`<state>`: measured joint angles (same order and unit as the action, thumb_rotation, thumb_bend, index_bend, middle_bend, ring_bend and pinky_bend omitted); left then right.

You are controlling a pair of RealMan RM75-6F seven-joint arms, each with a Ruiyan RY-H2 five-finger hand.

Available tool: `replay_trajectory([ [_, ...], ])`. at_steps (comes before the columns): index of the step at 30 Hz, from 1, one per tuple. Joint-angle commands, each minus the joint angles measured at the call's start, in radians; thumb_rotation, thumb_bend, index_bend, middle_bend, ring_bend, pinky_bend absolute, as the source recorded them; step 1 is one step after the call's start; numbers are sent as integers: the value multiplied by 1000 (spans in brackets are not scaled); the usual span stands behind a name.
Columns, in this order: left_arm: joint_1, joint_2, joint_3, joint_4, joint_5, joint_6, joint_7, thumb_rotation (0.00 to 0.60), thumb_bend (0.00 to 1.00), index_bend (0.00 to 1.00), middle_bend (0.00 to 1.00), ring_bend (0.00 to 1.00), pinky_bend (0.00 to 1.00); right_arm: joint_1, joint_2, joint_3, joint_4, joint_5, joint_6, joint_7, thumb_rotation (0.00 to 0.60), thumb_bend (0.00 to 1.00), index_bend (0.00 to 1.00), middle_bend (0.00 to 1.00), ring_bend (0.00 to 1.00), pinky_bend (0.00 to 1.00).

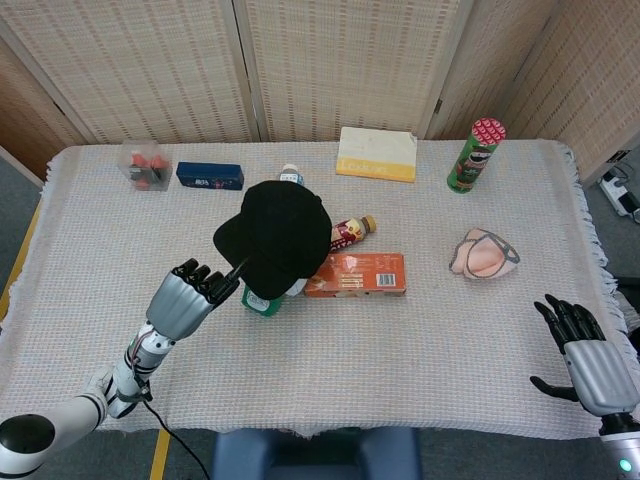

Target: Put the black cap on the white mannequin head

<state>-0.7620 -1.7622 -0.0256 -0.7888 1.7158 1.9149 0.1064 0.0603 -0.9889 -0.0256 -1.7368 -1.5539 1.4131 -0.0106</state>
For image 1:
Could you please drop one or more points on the left silver and black robot hand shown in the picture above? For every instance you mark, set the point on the left silver and black robot hand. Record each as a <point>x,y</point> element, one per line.
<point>175,305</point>

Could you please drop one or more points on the small white bottle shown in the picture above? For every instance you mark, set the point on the small white bottle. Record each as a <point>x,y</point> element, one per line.
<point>291,175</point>

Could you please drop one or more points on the white power strip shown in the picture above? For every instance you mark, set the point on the white power strip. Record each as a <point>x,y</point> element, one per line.
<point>622,192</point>

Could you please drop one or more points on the red milk tea bottle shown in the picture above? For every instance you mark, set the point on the red milk tea bottle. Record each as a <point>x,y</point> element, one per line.
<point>350,232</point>

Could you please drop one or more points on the orange biscuit box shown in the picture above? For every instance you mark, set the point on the orange biscuit box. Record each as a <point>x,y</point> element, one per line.
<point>360,275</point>

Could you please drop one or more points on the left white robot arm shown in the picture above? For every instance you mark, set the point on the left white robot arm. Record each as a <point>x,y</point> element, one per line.
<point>75,410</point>

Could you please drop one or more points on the green bottle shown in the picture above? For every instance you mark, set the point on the green bottle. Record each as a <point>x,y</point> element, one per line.
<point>260,305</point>

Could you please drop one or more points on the green Pringles can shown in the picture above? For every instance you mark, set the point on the green Pringles can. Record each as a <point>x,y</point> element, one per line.
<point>472,160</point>

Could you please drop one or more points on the yellow and white box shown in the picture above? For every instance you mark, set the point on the yellow and white box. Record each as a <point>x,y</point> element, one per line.
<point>377,152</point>

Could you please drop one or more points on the beige waffle weave tablecloth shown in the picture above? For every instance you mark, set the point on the beige waffle weave tablecloth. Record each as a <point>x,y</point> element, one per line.
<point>400,350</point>

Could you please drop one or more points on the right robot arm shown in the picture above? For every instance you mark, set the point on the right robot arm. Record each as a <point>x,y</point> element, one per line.
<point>622,450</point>

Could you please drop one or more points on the navy blue rectangular box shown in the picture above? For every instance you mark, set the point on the navy blue rectangular box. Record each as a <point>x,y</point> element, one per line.
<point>210,176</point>

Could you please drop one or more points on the woven folding screen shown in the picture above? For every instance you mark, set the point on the woven folding screen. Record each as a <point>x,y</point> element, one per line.
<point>150,65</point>

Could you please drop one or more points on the right silver and black robot hand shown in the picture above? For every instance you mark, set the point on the right silver and black robot hand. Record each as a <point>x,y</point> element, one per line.
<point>600,370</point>

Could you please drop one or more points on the clear box with orange pieces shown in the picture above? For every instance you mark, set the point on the clear box with orange pieces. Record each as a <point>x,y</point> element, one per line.
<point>146,167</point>

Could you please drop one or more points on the black cap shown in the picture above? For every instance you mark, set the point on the black cap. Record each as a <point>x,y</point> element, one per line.
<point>280,235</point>

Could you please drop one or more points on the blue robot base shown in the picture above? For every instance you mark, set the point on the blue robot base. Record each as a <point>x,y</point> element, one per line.
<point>315,455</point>

